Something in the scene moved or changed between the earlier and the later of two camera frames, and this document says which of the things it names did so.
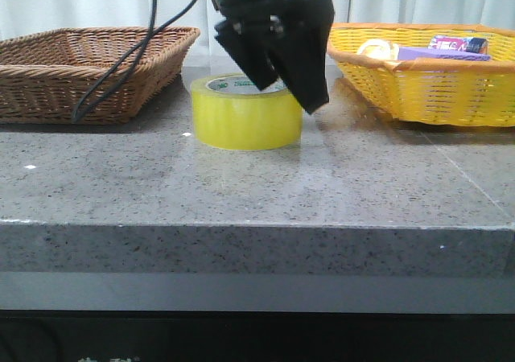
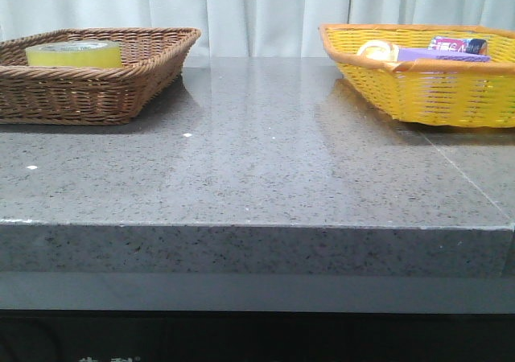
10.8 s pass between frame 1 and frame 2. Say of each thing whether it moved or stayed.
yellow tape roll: moved
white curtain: stayed
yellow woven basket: stayed
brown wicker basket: stayed
